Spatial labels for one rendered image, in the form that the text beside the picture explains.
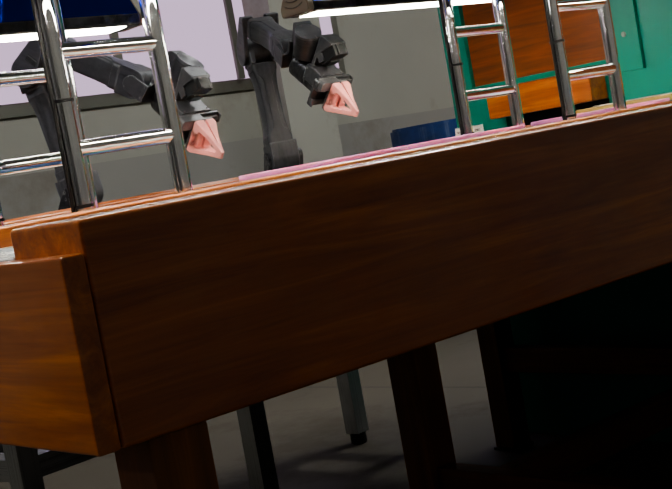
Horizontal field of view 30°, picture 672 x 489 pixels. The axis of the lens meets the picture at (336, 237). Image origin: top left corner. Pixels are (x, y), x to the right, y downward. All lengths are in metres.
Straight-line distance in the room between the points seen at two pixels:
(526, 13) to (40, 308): 2.10
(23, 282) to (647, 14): 1.95
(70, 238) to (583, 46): 2.01
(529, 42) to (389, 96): 3.30
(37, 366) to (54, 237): 0.11
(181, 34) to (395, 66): 1.38
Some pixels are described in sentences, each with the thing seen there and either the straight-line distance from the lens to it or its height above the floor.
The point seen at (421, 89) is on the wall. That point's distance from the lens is 6.44.
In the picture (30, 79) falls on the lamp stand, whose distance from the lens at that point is 1.82.
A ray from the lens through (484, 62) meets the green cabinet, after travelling 3.07.
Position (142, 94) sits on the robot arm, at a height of 0.95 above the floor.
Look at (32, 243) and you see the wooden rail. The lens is 1.07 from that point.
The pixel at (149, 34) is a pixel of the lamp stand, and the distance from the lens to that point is 1.65.
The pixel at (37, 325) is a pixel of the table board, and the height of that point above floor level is 0.69.
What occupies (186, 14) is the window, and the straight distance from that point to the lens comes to 5.38.
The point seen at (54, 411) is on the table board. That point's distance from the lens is 1.05.
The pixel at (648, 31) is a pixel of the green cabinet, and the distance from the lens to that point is 2.79.
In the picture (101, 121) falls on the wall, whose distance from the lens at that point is 5.03.
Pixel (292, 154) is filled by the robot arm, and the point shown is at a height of 0.79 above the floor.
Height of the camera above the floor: 0.78
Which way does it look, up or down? 4 degrees down
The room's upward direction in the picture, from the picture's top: 10 degrees counter-clockwise
